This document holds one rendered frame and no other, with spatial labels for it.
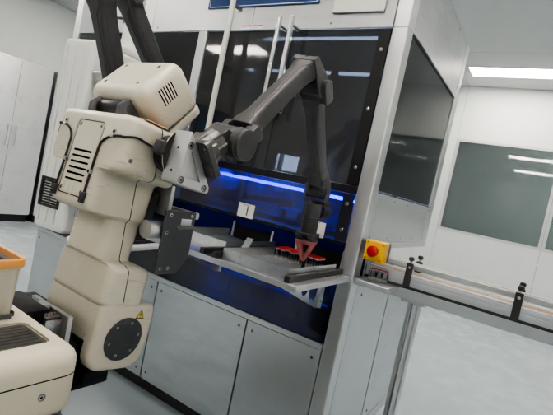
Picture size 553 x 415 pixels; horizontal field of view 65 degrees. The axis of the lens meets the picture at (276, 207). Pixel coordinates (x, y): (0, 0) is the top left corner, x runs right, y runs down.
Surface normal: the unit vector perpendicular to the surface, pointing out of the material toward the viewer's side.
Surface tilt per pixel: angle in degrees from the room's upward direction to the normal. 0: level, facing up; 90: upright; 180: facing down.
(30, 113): 90
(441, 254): 90
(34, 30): 90
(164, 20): 90
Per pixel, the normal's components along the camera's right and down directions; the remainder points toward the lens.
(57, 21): 0.83, 0.20
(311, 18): -0.53, -0.07
